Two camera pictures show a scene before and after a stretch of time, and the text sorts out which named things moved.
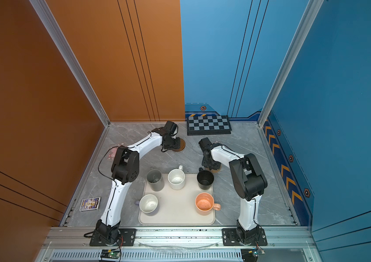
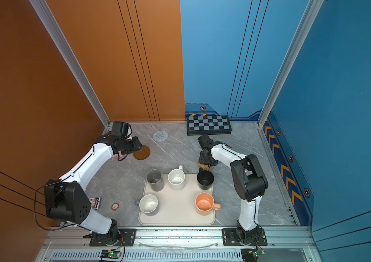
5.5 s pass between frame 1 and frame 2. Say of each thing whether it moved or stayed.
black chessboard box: stayed
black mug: stayed
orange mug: stayed
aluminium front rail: stayed
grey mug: stayed
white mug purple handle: stayed
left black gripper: moved
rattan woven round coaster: moved
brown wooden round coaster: moved
